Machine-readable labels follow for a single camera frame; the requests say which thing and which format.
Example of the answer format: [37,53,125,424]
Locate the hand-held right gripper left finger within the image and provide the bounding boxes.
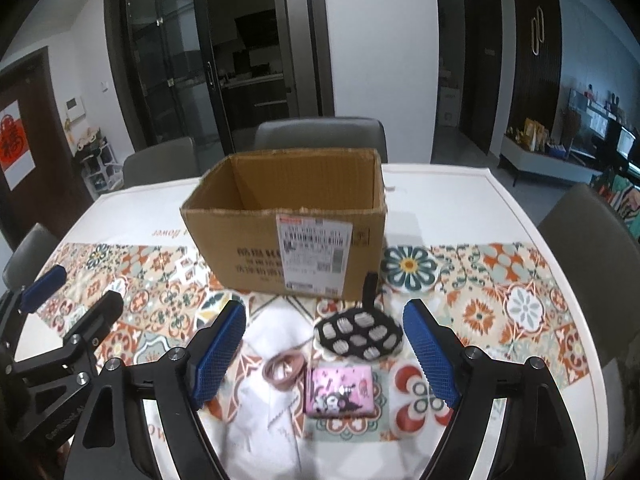
[70,301,247,480]

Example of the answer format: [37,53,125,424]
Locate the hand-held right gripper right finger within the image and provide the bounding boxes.
[402,299,587,480]

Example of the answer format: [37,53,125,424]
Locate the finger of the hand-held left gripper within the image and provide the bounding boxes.
[0,266,67,361]
[12,291,125,401]

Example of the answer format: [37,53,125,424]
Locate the white towel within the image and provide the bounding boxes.
[242,295,326,361]

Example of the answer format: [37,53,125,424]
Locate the white zigzag-edged cloth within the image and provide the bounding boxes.
[222,355,313,466]

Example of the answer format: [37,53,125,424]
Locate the brown cardboard box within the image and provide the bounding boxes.
[180,147,388,298]

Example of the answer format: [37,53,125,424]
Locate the grey dining chair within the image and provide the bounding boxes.
[537,183,640,376]
[254,117,388,163]
[122,136,198,188]
[2,223,61,291]

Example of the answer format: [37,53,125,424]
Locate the orange patterned round coaster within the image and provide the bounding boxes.
[389,360,453,436]

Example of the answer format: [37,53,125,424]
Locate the black white patterned pot holder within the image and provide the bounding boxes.
[313,271,405,361]

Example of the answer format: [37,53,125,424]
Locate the floral round coaster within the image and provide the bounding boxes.
[381,244,442,292]

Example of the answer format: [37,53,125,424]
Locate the pink tissue packet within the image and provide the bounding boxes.
[305,365,380,418]

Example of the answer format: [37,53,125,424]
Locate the patterned tablecloth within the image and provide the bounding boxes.
[0,162,618,480]

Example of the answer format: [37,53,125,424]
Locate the white storage rack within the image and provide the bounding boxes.
[75,127,123,196]

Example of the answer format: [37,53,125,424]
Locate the brown wooden door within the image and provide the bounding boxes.
[0,47,96,251]

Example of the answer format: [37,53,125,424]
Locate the red white door poster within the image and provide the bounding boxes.
[0,100,36,191]

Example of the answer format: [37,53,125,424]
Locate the white tv cabinet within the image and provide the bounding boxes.
[499,135,606,186]

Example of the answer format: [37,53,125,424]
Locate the yellow packets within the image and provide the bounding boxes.
[522,119,551,151]

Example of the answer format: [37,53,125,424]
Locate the colourful printed bag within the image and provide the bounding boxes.
[592,167,640,241]

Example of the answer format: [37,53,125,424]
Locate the white hallway carton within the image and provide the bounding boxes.
[439,85,461,128]

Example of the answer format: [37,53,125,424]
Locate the glass sliding door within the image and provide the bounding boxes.
[105,0,336,156]

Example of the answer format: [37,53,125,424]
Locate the television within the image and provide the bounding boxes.
[570,87,640,166]

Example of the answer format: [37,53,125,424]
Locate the dark hallway door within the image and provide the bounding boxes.
[462,0,503,156]

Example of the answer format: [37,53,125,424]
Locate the black range hood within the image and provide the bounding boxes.
[235,10,276,51]

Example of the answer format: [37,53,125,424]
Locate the pink hair tie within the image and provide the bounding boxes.
[262,351,307,392]

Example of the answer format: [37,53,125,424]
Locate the dark wall panel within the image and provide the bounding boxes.
[510,0,563,136]

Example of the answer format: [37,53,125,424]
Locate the gold wall ornament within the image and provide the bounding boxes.
[531,7,545,56]

